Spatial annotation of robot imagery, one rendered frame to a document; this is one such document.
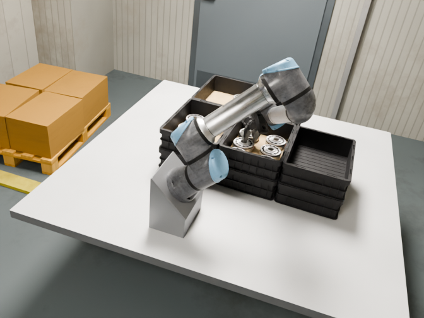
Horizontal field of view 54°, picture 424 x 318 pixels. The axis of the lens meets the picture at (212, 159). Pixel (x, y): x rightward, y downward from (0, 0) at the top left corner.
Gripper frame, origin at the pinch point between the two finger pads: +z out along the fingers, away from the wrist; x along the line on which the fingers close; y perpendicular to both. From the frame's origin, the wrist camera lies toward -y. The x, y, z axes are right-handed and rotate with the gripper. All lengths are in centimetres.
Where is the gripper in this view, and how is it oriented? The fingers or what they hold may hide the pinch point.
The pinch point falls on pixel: (248, 143)
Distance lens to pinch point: 208.7
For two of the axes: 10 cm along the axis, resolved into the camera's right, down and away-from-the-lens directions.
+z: -2.3, 8.4, 4.9
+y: -4.1, -5.4, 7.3
